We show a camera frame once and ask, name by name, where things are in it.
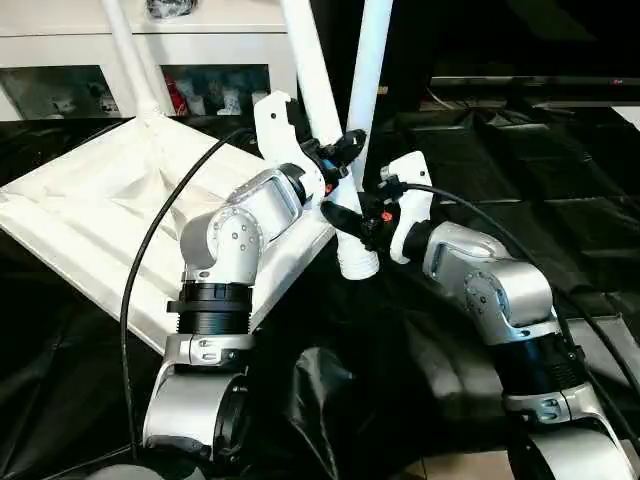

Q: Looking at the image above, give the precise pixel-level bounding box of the white plastic table top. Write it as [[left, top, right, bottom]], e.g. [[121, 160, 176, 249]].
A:
[[0, 115, 339, 357]]

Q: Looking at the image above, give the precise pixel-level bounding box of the black table mat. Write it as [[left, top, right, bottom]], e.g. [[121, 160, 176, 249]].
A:
[[0, 105, 640, 480]]

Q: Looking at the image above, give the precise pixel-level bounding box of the white glass-door cabinet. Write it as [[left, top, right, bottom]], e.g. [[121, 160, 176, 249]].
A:
[[0, 0, 299, 123]]

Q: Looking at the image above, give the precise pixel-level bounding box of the black low cabinet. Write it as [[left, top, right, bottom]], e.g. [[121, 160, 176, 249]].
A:
[[300, 0, 640, 111]]

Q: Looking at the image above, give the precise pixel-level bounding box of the clear crystal trophy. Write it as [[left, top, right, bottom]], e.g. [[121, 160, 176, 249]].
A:
[[146, 0, 199, 21]]

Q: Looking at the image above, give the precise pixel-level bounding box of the white flat sheet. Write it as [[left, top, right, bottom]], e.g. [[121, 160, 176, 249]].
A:
[[614, 104, 640, 133]]

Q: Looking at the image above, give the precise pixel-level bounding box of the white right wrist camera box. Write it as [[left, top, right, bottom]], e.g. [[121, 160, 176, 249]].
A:
[[385, 152, 437, 267]]

